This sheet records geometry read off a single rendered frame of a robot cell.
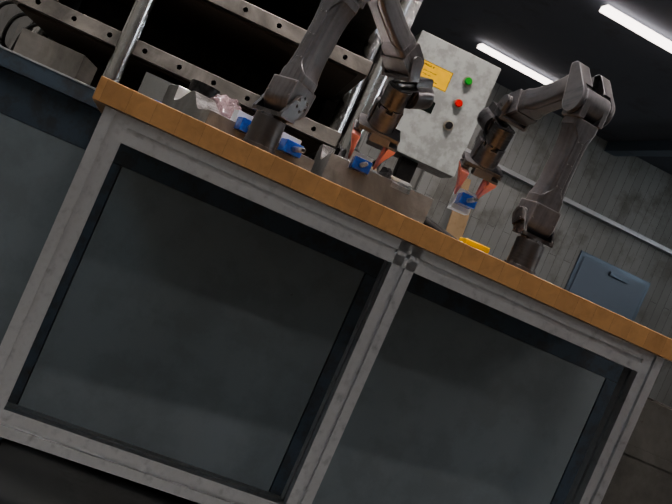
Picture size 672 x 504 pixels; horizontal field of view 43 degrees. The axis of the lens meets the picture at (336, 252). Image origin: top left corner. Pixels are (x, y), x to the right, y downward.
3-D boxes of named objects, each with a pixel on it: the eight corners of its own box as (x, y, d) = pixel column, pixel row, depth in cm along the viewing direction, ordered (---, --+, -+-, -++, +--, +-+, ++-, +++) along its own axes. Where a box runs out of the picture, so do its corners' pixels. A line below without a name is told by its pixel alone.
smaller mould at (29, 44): (73, 83, 197) (85, 55, 197) (10, 55, 195) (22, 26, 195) (86, 93, 217) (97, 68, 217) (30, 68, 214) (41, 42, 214)
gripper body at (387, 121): (356, 118, 194) (371, 91, 191) (397, 137, 196) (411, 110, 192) (355, 129, 189) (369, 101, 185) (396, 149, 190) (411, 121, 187)
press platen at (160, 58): (335, 147, 274) (342, 133, 274) (6, -4, 258) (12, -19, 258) (311, 158, 347) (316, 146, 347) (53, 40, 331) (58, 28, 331)
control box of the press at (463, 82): (326, 472, 284) (505, 67, 283) (243, 439, 279) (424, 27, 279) (318, 452, 306) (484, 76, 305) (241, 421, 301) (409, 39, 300)
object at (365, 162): (371, 180, 186) (381, 157, 186) (350, 170, 185) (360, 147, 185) (361, 181, 199) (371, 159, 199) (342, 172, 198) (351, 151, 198)
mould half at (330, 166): (418, 235, 197) (442, 181, 197) (315, 189, 193) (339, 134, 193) (378, 227, 246) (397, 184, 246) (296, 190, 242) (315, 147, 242)
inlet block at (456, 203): (480, 214, 202) (489, 193, 202) (461, 205, 202) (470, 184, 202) (464, 215, 215) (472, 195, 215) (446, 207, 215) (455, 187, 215)
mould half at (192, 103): (305, 183, 189) (325, 137, 189) (200, 133, 178) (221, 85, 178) (239, 163, 234) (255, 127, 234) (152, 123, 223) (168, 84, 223)
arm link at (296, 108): (279, 91, 168) (261, 79, 163) (310, 100, 162) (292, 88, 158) (266, 120, 168) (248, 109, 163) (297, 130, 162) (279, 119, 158)
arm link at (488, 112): (466, 118, 212) (495, 78, 207) (493, 133, 215) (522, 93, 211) (480, 138, 202) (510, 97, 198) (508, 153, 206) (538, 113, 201)
